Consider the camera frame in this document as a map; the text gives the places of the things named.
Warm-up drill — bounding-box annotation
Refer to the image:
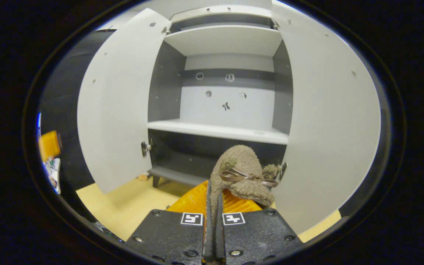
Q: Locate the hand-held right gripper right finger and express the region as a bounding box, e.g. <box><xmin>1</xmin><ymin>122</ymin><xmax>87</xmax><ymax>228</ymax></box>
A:
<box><xmin>215</xmin><ymin>188</ymin><xmax>304</xmax><ymax>265</ymax></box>

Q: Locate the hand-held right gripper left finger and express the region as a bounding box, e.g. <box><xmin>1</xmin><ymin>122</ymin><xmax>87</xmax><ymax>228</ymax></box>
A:
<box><xmin>126</xmin><ymin>180</ymin><xmax>215</xmax><ymax>265</ymax></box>

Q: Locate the brown fuzzy shoe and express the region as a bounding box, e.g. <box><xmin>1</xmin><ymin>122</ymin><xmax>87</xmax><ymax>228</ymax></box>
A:
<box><xmin>209</xmin><ymin>145</ymin><xmax>279</xmax><ymax>226</ymax></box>

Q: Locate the white shoe cabinet door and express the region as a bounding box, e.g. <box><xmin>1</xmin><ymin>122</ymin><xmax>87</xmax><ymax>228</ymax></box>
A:
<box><xmin>271</xmin><ymin>0</ymin><xmax>382</xmax><ymax>235</ymax></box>
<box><xmin>77</xmin><ymin>8</ymin><xmax>172</xmax><ymax>194</ymax></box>

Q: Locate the white cabinet drawer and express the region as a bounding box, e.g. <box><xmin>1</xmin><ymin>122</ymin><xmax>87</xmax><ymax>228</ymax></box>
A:
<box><xmin>170</xmin><ymin>4</ymin><xmax>273</xmax><ymax>23</ymax></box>

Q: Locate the white device with wires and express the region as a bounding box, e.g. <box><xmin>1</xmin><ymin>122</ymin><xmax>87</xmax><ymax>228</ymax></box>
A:
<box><xmin>43</xmin><ymin>158</ymin><xmax>61</xmax><ymax>194</ymax></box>

